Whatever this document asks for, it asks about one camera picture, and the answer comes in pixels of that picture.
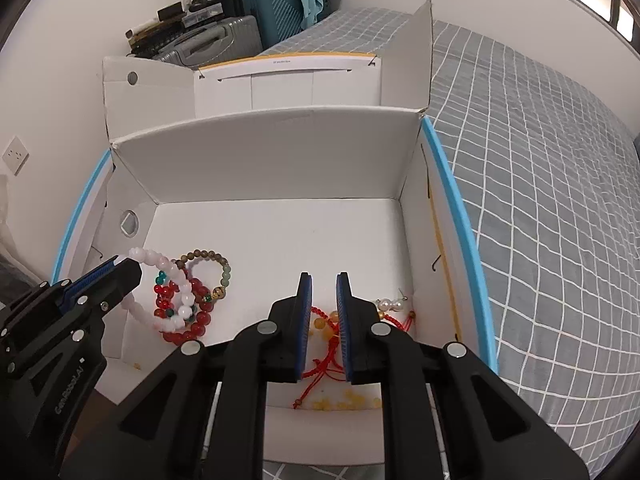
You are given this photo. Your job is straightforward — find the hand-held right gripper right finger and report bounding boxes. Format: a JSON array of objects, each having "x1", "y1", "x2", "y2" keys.
[{"x1": 335, "y1": 272, "x2": 589, "y2": 480}]

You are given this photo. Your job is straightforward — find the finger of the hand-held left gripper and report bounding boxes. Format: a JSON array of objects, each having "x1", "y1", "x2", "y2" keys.
[
  {"x1": 50, "y1": 255, "x2": 123, "y2": 306},
  {"x1": 74, "y1": 258, "x2": 144, "y2": 318}
]

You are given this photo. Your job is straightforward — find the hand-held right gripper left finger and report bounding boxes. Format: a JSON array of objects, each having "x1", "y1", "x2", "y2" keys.
[{"x1": 75, "y1": 272, "x2": 314, "y2": 480}]

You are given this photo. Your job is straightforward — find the yellow bead bracelet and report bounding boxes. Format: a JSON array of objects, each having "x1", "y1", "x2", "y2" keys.
[{"x1": 305, "y1": 310, "x2": 386, "y2": 411}]

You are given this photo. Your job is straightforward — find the red cord bracelet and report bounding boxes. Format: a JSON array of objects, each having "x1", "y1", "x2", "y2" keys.
[{"x1": 292, "y1": 304, "x2": 418, "y2": 411}]

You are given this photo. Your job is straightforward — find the white bead bracelet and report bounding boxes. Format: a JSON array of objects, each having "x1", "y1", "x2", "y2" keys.
[{"x1": 120, "y1": 246, "x2": 197, "y2": 334}]

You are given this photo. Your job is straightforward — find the brown wooden bead bracelet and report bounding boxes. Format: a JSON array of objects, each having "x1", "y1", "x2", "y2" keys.
[{"x1": 171, "y1": 248, "x2": 232, "y2": 306}]

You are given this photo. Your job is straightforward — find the red bead bracelet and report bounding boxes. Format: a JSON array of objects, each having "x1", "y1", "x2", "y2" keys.
[{"x1": 154, "y1": 272, "x2": 217, "y2": 347}]

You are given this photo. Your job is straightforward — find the yellow and white cardboard box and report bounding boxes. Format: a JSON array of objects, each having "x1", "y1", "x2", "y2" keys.
[{"x1": 52, "y1": 0, "x2": 499, "y2": 466}]

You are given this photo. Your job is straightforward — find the grey suitcase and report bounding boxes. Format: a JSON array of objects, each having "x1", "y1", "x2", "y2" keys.
[{"x1": 155, "y1": 14, "x2": 264, "y2": 70}]

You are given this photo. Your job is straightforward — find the teal suitcase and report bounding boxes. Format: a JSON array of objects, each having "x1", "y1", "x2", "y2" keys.
[{"x1": 234, "y1": 0, "x2": 328, "y2": 52}]

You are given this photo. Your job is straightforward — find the white wall socket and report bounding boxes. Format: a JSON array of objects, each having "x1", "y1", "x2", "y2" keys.
[{"x1": 2, "y1": 135, "x2": 30, "y2": 177}]

